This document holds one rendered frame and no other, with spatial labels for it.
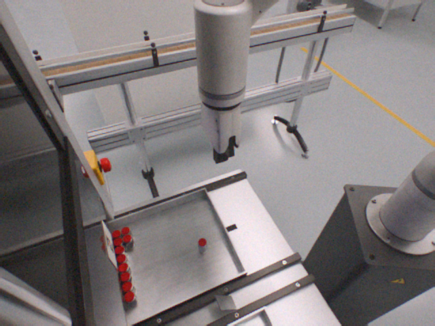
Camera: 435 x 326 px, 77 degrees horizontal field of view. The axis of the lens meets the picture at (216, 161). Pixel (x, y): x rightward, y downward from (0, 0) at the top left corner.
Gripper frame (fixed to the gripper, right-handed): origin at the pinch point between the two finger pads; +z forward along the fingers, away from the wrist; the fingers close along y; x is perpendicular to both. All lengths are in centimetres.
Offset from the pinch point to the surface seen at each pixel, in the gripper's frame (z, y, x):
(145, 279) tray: 22.1, 11.1, -24.2
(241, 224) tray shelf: 22.4, 7.2, 3.2
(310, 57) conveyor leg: 39, -87, 100
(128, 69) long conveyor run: 20, -82, -9
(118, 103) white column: 78, -143, -17
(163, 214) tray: 22.1, -4.3, -15.4
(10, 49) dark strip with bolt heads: -28.1, -3.9, -28.4
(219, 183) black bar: 20.4, -6.5, 2.8
